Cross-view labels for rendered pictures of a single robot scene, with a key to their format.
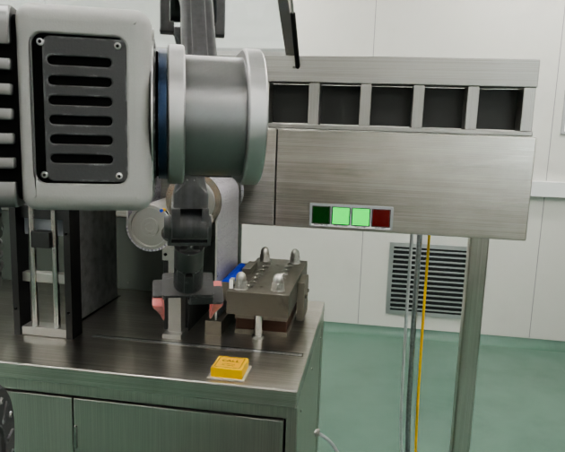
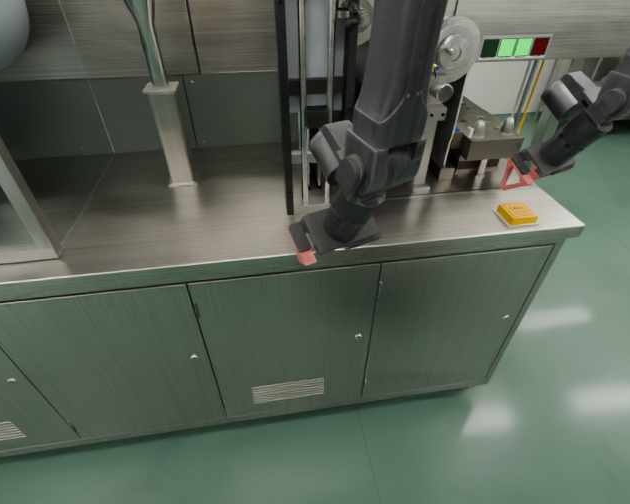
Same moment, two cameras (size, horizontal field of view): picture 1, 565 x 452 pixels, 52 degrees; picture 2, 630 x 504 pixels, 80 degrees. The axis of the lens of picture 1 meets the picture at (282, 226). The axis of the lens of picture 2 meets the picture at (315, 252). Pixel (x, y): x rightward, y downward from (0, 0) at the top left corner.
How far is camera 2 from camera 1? 1.05 m
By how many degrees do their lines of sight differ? 34
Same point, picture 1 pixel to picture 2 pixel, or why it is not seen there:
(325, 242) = not seen: hidden behind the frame
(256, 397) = (551, 235)
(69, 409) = (377, 272)
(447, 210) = (594, 33)
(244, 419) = (524, 249)
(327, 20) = not seen: outside the picture
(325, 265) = not seen: hidden behind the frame
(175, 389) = (486, 242)
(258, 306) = (496, 150)
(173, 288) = (546, 163)
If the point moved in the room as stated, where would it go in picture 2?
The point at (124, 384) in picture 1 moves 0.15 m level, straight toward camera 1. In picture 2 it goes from (442, 246) to (494, 282)
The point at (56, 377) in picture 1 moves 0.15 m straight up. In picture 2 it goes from (380, 253) to (387, 199)
